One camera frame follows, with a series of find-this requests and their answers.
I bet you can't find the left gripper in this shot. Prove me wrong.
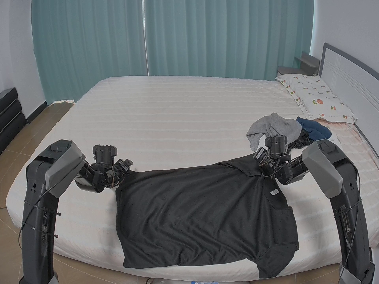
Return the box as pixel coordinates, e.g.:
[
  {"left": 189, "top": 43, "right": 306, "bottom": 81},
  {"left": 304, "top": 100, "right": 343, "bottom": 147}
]
[{"left": 116, "top": 158, "right": 134, "bottom": 175}]

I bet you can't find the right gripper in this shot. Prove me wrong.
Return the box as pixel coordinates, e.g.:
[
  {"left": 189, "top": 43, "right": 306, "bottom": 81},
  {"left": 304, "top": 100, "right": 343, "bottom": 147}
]
[{"left": 254, "top": 147, "right": 268, "bottom": 164}]

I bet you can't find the black T-shirt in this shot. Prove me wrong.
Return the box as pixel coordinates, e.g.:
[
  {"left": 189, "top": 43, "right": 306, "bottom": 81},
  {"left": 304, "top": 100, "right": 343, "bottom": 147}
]
[{"left": 115, "top": 154, "right": 299, "bottom": 279}]

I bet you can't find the pile of clothes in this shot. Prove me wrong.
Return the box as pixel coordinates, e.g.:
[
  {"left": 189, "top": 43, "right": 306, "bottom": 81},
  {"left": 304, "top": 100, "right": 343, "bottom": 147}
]
[{"left": 246, "top": 113, "right": 341, "bottom": 159}]

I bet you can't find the bed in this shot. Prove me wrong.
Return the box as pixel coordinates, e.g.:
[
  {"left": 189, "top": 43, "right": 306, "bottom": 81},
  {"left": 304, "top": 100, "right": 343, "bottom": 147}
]
[{"left": 6, "top": 43, "right": 379, "bottom": 277}]

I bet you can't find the white printed pillow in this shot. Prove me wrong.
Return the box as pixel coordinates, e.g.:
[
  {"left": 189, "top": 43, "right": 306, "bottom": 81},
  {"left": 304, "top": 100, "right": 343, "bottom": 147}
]
[{"left": 275, "top": 74, "right": 357, "bottom": 124}]

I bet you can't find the grey bedside table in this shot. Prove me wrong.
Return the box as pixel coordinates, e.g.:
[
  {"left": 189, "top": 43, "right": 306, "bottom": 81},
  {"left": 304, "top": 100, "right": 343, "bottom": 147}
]
[{"left": 277, "top": 51, "right": 320, "bottom": 76}]

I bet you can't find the black chest of drawers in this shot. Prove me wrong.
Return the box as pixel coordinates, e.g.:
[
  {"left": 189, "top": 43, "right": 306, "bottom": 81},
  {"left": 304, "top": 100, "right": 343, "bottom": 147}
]
[{"left": 0, "top": 88, "right": 25, "bottom": 156}]

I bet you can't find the blue-green curtain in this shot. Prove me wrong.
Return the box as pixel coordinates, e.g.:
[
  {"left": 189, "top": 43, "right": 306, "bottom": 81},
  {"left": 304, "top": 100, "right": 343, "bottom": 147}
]
[
  {"left": 144, "top": 0, "right": 314, "bottom": 80},
  {"left": 31, "top": 0, "right": 148, "bottom": 103}
]

